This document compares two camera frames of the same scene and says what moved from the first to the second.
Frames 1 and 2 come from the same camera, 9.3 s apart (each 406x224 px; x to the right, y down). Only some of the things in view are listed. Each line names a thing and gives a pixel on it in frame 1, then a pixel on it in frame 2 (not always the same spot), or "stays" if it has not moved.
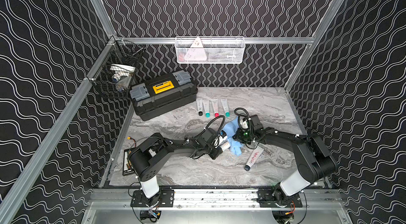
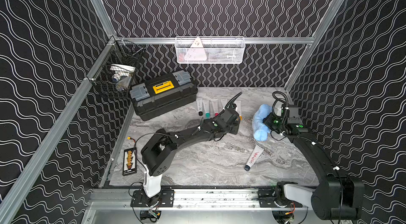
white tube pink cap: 215,104 stays
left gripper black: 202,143 to 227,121
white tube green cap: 206,106 stays
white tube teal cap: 225,104 stays
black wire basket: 115,73 stays
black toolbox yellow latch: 162,93 stays
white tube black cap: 200,105 stays
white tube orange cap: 225,145 to 238,109
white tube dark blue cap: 255,155 stays
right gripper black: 237,135 to 267,120
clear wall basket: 209,49 stays
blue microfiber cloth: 230,126 to 260,130
